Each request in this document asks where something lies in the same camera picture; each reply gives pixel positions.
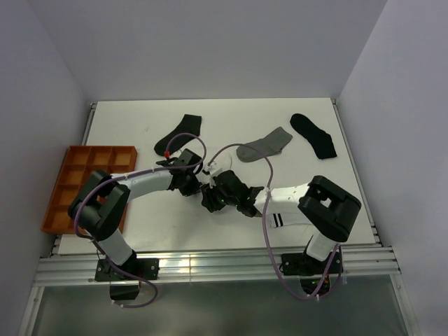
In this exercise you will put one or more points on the grey sock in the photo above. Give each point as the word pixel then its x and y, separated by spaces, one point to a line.
pixel 270 145

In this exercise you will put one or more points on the orange compartment tray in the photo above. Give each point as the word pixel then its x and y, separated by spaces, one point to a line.
pixel 78 164

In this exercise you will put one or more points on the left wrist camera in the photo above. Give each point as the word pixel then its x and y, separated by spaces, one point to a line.
pixel 169 156

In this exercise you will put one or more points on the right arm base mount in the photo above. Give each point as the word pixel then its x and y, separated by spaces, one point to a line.
pixel 300 264

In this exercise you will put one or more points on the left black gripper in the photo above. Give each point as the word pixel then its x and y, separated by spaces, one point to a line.
pixel 194 188

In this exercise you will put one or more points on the white striped sock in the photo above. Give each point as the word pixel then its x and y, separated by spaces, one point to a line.
pixel 280 220

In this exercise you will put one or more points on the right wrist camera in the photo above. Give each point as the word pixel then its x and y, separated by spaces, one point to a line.
pixel 212 170

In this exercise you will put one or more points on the aluminium frame rail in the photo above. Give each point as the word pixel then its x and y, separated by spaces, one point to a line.
pixel 236 265

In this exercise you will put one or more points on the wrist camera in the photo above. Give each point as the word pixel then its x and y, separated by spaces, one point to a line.
pixel 212 170
pixel 169 156

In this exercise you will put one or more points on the black sock left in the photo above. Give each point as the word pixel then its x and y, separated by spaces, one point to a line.
pixel 180 136

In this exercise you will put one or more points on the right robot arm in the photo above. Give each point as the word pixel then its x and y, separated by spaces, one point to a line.
pixel 320 203

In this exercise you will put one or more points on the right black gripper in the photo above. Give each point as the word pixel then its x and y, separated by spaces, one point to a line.
pixel 209 200

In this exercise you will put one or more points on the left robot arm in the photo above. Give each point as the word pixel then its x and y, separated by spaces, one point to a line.
pixel 101 202

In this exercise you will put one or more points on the black sock right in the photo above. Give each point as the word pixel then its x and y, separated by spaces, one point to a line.
pixel 320 141

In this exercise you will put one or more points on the black sock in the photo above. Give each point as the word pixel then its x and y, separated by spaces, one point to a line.
pixel 320 141
pixel 180 136

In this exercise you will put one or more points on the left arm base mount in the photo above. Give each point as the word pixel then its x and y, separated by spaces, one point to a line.
pixel 126 281

